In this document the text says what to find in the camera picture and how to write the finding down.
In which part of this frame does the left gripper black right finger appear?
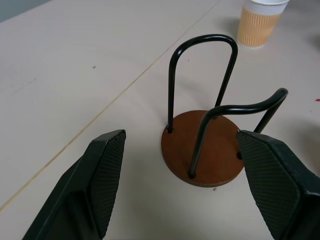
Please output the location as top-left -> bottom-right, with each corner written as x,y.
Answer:
236,129 -> 320,240

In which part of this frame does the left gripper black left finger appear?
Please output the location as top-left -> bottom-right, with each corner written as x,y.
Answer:
22,129 -> 127,240

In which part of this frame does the ribbed tan paper cup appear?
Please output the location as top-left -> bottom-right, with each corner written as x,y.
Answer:
236,0 -> 290,49

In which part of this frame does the wooden cup holder with cup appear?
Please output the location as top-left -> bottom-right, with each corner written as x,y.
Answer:
161,34 -> 289,188

